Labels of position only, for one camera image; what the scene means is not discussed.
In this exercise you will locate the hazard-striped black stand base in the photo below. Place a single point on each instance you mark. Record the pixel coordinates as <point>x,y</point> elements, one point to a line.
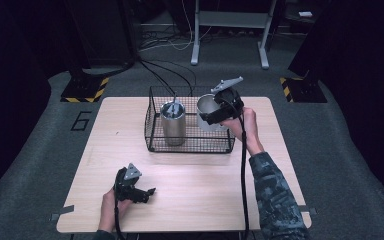
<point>85,89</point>
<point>305,90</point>

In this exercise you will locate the steel tumbler cup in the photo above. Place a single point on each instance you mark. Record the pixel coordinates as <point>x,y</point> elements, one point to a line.
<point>173,128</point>

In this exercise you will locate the person's right hand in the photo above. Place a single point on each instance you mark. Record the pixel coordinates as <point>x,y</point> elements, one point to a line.
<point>245,128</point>

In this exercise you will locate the small white box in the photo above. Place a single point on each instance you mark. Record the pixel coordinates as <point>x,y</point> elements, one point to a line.
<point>305,14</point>

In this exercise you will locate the grey tape strip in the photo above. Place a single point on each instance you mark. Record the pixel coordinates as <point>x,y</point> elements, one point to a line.
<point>308,210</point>
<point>61,212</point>

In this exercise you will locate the black cabinet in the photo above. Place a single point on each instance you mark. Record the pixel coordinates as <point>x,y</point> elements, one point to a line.
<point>103,30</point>

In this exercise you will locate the white metal stand frame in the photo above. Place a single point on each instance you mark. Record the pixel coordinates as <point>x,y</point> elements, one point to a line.
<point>233,19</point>

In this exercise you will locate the person's left hand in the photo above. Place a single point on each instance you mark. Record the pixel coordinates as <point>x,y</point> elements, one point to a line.
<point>108,208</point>

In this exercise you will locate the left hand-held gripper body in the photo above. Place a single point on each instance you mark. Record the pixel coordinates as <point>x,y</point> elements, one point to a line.
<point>126,185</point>

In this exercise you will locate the plain white cup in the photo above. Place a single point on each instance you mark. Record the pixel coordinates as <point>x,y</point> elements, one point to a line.
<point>206,105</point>

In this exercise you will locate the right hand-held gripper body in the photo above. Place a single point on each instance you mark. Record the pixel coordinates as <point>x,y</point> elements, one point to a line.
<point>230,101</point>

